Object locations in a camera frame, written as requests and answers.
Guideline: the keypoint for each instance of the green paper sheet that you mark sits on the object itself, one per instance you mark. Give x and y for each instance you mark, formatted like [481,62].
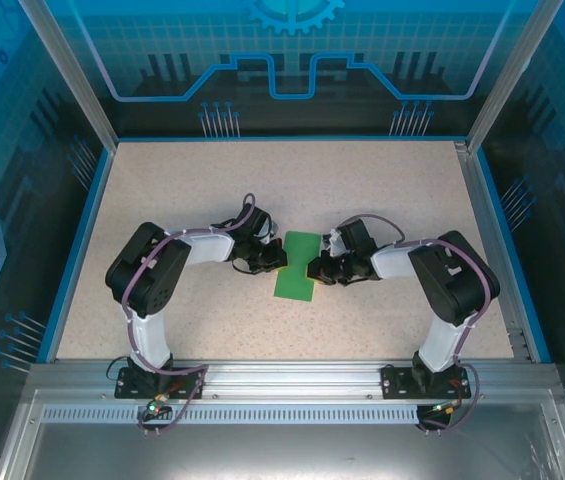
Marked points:
[298,250]

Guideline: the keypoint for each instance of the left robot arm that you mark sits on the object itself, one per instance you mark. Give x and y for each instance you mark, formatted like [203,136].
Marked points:
[147,280]

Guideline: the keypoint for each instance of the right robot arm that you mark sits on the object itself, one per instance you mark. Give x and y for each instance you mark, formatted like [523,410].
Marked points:
[462,280]

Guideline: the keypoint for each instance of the blue table edge strip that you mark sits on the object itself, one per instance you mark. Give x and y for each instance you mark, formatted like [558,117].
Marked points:
[79,250]

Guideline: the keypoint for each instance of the wide aluminium frame rail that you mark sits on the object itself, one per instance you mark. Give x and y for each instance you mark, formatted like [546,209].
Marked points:
[287,380]

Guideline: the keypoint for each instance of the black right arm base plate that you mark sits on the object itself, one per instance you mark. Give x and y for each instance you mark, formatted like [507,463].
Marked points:
[397,382]

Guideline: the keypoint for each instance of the narrow aluminium side rail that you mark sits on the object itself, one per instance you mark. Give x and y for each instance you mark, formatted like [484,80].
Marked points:
[473,175]

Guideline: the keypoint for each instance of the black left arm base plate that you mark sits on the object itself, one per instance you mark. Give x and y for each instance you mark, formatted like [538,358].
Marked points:
[127,390]

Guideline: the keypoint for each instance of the aluminium frame post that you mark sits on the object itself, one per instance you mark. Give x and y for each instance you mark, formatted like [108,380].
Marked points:
[508,75]
[72,75]

